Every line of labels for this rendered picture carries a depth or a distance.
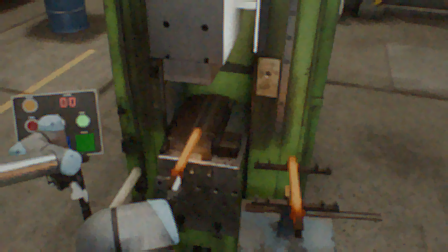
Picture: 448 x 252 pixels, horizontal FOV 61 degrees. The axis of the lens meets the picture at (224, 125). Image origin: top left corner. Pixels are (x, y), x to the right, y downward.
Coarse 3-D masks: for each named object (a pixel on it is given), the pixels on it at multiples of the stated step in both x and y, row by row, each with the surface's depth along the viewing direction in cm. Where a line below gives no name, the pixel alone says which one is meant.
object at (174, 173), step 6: (198, 132) 171; (192, 138) 166; (192, 144) 163; (186, 150) 159; (180, 156) 155; (186, 156) 155; (180, 162) 152; (186, 162) 154; (180, 168) 149; (174, 174) 145; (180, 174) 146; (168, 180) 142; (174, 180) 142; (168, 186) 139
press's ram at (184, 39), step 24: (168, 0) 137; (192, 0) 135; (216, 0) 134; (240, 0) 151; (168, 24) 143; (192, 24) 140; (216, 24) 138; (240, 24) 174; (168, 48) 148; (192, 48) 146; (216, 48) 143
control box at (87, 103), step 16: (16, 96) 156; (32, 96) 157; (48, 96) 159; (64, 96) 160; (80, 96) 161; (96, 96) 163; (16, 112) 156; (32, 112) 157; (48, 112) 159; (64, 112) 160; (80, 112) 161; (96, 112) 163; (16, 128) 157; (80, 128) 162; (96, 128) 163; (96, 144) 163
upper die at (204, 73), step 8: (168, 56) 152; (168, 64) 151; (176, 64) 151; (184, 64) 150; (192, 64) 149; (200, 64) 148; (208, 64) 148; (216, 64) 158; (168, 72) 153; (176, 72) 153; (184, 72) 152; (192, 72) 151; (200, 72) 150; (208, 72) 150; (216, 72) 160; (168, 80) 155; (176, 80) 155; (184, 80) 154; (192, 80) 153; (200, 80) 152; (208, 80) 152
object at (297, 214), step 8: (288, 160) 158; (296, 168) 151; (296, 176) 147; (296, 184) 143; (296, 192) 139; (296, 200) 136; (296, 208) 133; (296, 216) 128; (296, 224) 125; (296, 232) 127
